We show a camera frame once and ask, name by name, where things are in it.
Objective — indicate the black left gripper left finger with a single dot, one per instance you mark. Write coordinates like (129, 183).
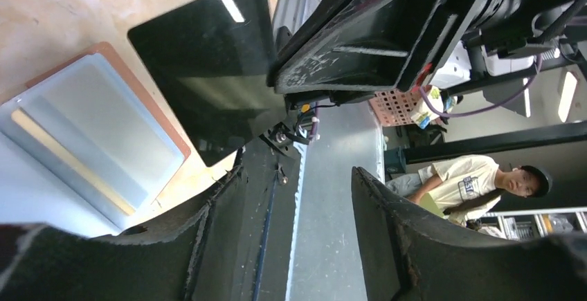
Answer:
(152, 261)

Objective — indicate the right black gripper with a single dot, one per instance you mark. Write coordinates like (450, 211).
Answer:
(506, 28)

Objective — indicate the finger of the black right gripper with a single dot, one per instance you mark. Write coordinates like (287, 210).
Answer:
(372, 45)

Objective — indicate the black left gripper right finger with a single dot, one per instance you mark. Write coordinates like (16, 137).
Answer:
(408, 253)

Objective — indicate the pink leather card holder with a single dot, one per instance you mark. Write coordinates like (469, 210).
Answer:
(85, 148)

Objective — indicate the pink perforated basket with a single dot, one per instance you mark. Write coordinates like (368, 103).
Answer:
(393, 108)

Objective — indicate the person in white shirt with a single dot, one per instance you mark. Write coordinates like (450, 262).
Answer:
(467, 187)

